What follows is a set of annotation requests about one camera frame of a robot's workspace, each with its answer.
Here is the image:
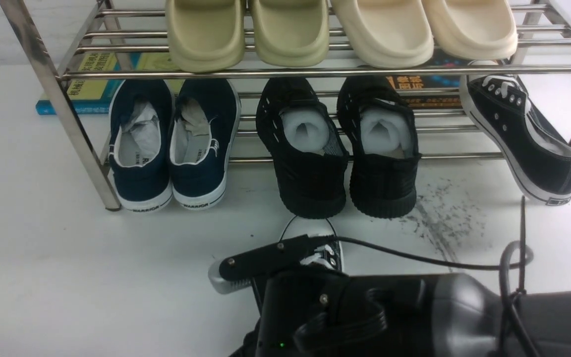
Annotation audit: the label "yellow blue book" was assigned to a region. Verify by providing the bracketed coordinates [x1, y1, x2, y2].
[36, 51, 184, 116]

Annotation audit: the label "olive green slipper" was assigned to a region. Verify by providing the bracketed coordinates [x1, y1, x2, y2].
[165, 0, 246, 74]
[249, 0, 330, 68]

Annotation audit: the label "cream slipper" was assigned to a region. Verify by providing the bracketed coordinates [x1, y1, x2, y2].
[422, 0, 518, 60]
[331, 0, 435, 68]

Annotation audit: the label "black canvas sneaker white laces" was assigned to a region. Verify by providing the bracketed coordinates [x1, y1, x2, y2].
[251, 214, 344, 318]

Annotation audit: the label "olive green slipper left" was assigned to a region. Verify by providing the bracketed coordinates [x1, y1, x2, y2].
[165, 0, 246, 74]

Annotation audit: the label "stainless steel shoe rack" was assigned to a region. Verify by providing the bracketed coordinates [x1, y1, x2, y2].
[0, 0, 571, 212]

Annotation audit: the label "navy slip-on shoe left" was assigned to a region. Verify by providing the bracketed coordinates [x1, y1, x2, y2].
[108, 79, 174, 213]

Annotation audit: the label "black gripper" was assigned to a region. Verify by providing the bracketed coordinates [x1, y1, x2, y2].
[232, 267, 430, 357]

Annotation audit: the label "cream slipper right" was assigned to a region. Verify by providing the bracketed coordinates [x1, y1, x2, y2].
[422, 0, 518, 60]

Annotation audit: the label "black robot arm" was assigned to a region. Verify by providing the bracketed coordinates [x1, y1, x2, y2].
[232, 267, 571, 357]

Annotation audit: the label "navy slip-on shoe right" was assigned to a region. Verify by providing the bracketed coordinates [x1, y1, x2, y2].
[169, 78, 241, 211]

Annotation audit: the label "black mesh shoe right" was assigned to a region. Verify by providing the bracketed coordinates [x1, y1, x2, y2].
[336, 75, 422, 219]

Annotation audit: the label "black mesh shoe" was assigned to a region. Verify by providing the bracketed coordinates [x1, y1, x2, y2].
[255, 77, 348, 219]
[336, 75, 422, 219]

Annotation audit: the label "black mesh shoe left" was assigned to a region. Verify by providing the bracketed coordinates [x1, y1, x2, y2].
[255, 77, 348, 219]

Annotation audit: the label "cream slipper left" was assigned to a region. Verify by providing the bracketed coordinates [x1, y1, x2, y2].
[331, 0, 435, 68]

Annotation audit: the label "olive green slipper right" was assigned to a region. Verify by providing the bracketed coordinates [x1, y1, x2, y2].
[249, 0, 330, 68]

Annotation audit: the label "navy slip-on shoe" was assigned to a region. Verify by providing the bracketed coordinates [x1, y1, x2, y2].
[169, 78, 241, 211]
[108, 79, 174, 213]

